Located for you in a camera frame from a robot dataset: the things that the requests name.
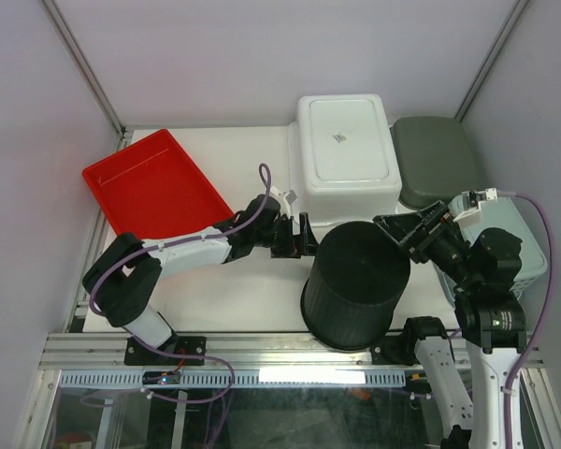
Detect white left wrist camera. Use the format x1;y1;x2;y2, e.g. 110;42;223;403
270;186;297;217

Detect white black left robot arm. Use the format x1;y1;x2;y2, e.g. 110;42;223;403
81;195;319;364

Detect black round bucket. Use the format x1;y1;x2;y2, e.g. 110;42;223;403
300;221;410;352

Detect white plastic tub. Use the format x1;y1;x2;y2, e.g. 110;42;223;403
288;94;402;228

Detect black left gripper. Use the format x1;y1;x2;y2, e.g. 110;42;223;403
254;213;323;258

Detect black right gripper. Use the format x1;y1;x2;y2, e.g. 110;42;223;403
372;199;480;289

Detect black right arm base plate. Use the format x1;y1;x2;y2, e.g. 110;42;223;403
369;336;418;367

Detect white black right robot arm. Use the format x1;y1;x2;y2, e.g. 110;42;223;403
373;201;527;448

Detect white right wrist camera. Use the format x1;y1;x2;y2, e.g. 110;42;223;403
452;188;498;227

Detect white slotted cable duct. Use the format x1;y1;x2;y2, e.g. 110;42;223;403
60;367;406;389

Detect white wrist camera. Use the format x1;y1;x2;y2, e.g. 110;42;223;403
270;186;297;217
452;188;498;227

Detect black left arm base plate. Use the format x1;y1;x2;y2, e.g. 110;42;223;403
123;335;207;367

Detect red plastic tray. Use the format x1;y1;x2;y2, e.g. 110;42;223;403
82;129;233;239

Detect aluminium mounting rail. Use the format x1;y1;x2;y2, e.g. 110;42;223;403
40;330;541;371

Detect dark green plastic tray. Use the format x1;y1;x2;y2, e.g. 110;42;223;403
391;116;482;210

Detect light teal perforated basket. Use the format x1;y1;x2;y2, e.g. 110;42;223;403
439;193;549;305

